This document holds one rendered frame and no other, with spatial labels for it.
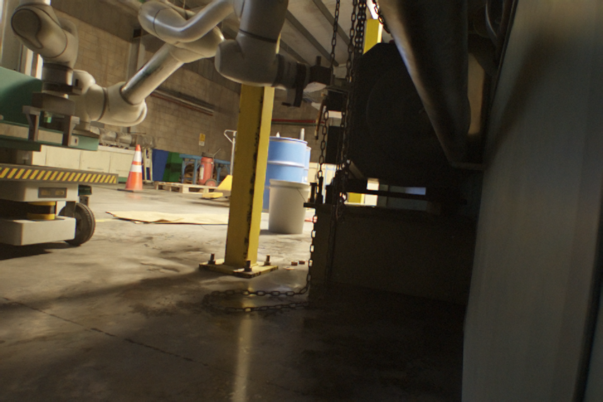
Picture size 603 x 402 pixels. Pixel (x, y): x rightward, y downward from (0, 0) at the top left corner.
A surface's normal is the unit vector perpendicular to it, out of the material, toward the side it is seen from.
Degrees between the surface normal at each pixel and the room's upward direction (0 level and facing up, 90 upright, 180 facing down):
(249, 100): 90
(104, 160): 93
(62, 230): 90
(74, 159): 90
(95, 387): 0
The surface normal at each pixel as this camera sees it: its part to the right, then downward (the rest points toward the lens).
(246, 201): -0.34, 0.00
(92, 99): 0.82, 0.08
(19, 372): 0.11, -0.99
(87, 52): 0.93, 0.11
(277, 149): -0.04, 0.03
